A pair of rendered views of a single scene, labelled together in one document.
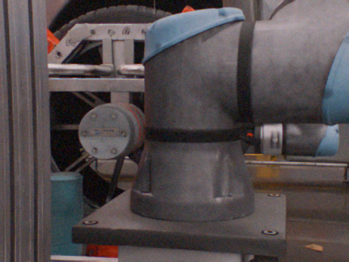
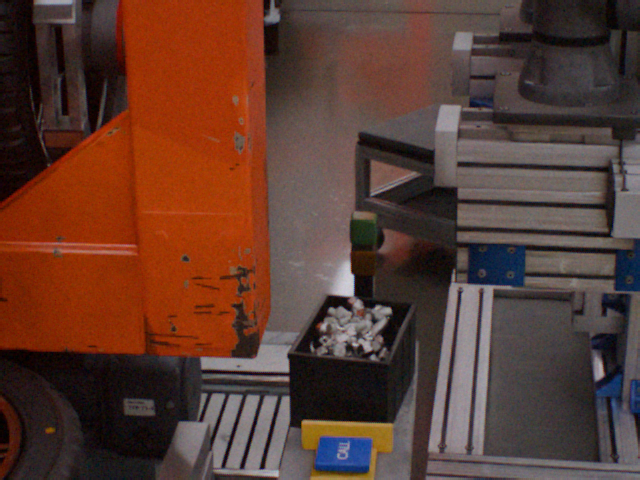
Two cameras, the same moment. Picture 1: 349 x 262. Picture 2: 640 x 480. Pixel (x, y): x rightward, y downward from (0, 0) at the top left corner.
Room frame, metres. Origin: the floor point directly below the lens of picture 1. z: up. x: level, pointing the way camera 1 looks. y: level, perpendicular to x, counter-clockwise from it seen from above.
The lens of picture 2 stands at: (1.26, 2.41, 1.39)
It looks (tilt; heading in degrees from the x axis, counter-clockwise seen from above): 22 degrees down; 267
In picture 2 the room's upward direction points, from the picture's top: 1 degrees counter-clockwise
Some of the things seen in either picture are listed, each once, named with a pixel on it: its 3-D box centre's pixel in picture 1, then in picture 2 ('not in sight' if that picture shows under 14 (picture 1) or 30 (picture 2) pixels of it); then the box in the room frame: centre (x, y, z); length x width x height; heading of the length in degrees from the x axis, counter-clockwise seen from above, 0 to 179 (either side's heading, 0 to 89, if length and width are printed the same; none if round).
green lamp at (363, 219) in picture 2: not in sight; (363, 228); (1.09, 0.54, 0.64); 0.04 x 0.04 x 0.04; 81
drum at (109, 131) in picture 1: (115, 129); (143, 34); (1.43, 0.15, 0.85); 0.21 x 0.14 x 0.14; 171
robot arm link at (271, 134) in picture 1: (270, 138); not in sight; (1.20, -0.21, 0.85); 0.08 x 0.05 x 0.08; 171
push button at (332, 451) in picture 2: not in sight; (344, 457); (1.15, 0.90, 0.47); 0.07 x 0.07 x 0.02; 81
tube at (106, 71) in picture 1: (69, 57); not in sight; (1.39, 0.25, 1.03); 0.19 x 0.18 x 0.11; 171
